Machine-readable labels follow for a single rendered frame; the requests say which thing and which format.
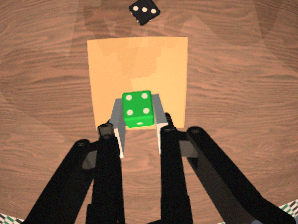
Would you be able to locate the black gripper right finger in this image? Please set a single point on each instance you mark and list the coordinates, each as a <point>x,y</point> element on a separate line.
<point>234,196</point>

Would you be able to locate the orange flat square mat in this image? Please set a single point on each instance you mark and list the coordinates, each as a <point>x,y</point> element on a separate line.
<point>119,65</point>

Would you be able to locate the green die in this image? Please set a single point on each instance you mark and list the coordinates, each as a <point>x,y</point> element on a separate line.
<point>138,108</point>

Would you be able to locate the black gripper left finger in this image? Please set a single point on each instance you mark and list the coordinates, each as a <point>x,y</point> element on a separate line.
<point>64,194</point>

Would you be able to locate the black die with white pips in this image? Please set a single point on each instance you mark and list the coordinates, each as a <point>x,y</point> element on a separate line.
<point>144,11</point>

